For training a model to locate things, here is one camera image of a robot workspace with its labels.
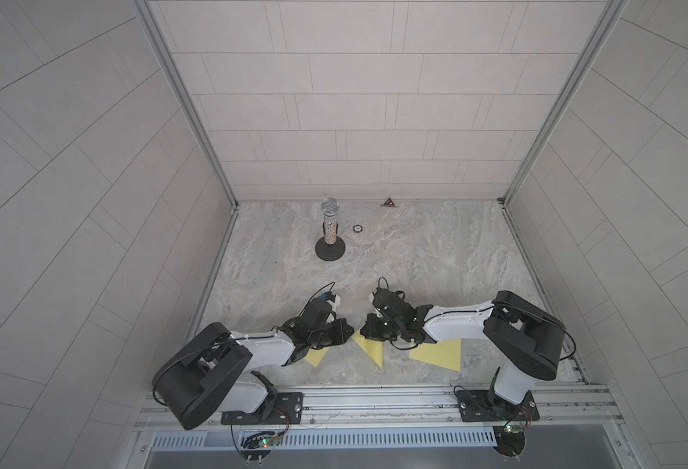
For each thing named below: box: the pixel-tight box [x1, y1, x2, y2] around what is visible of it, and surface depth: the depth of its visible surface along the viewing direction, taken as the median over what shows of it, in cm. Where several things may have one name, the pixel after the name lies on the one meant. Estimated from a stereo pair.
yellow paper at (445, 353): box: [408, 338, 463, 373], surface depth 80 cm
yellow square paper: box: [303, 328, 385, 370], surface depth 80 cm
